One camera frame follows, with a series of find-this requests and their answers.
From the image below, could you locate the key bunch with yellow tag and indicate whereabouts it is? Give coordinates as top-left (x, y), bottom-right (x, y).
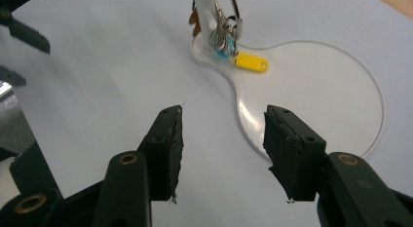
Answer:
top-left (206, 0), bottom-right (271, 74)

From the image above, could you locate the wooden table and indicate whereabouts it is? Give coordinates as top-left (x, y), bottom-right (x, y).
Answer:
top-left (369, 0), bottom-right (413, 20)

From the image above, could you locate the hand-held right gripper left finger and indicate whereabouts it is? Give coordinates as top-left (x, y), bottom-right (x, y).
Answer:
top-left (137, 104), bottom-right (185, 203)

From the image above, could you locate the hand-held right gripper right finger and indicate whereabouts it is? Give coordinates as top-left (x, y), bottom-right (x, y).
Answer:
top-left (261, 103), bottom-right (328, 204)

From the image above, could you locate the white key holder stand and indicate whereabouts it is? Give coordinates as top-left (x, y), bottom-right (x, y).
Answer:
top-left (189, 0), bottom-right (387, 164)

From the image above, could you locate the brown leather key strap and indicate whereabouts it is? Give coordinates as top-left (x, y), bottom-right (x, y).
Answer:
top-left (188, 6), bottom-right (203, 39)

